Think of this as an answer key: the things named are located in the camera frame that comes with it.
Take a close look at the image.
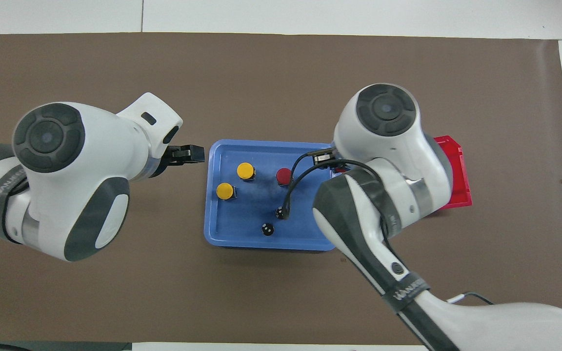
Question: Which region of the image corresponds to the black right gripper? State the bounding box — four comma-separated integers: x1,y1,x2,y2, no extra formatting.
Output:
312,149,337,169

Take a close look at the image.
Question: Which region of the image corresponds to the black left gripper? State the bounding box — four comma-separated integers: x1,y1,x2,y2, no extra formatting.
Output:
157,144,206,177

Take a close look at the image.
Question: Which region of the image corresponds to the yellow push button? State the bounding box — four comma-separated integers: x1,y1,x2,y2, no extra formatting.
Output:
216,182,238,202
236,162,257,182

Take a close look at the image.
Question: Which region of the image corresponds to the blue plastic tray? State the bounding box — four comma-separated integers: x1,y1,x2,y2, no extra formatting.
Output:
203,139,341,252

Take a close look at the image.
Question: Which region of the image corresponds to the red plastic bin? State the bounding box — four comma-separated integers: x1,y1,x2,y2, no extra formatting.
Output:
430,136,473,210

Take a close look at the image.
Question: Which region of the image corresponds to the brown table mat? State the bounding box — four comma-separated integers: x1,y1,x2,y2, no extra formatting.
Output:
0,32,562,347

